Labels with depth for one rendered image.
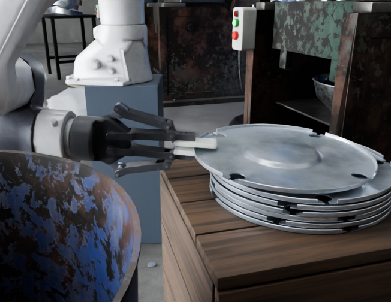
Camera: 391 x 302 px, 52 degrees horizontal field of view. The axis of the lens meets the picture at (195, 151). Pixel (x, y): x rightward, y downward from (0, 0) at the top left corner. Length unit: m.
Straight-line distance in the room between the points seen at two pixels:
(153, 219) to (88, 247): 0.67
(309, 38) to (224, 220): 0.77
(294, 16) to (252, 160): 0.74
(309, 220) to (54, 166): 0.32
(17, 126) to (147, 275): 0.53
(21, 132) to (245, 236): 0.38
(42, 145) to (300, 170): 0.40
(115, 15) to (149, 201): 0.48
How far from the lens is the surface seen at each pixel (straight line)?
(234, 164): 0.61
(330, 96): 1.30
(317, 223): 0.56
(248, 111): 1.45
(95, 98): 1.03
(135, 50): 1.03
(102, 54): 1.03
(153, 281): 1.04
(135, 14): 1.03
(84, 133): 0.66
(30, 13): 0.60
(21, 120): 0.70
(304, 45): 1.25
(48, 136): 0.67
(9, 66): 0.61
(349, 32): 1.01
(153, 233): 1.15
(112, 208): 0.40
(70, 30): 7.64
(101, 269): 0.47
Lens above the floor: 0.64
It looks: 20 degrees down
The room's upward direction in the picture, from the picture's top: straight up
